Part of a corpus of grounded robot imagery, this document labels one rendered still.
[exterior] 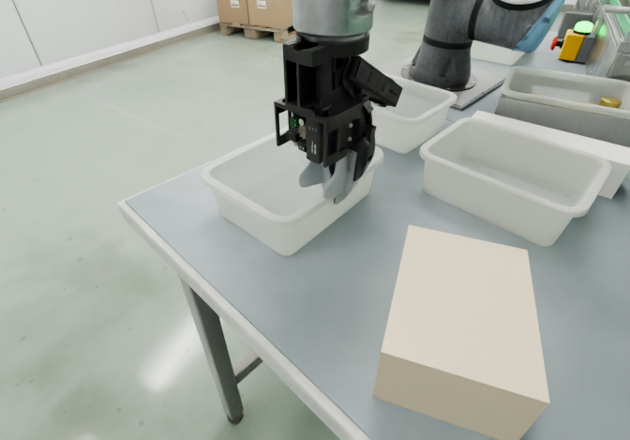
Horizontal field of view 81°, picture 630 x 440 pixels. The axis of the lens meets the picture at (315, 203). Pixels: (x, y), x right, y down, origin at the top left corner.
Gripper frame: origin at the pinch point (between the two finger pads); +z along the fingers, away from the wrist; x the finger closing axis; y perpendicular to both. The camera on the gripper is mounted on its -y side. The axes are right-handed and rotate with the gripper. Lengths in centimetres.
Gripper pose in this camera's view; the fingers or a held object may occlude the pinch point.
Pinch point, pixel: (337, 191)
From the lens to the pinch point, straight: 49.3
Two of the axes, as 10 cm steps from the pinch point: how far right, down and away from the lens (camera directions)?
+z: 0.0, 7.9, 6.1
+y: -6.5, 4.7, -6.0
